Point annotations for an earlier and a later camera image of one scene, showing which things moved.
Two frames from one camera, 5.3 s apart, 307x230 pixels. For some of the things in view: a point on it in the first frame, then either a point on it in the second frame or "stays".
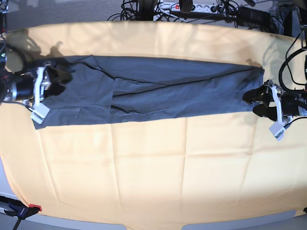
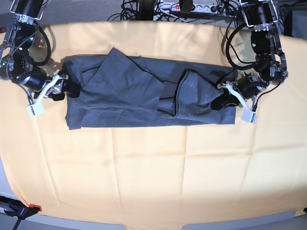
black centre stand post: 147,10 stays
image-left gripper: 23,88 -> 46,86
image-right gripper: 294,102 -> 249,86
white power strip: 196,8 stays
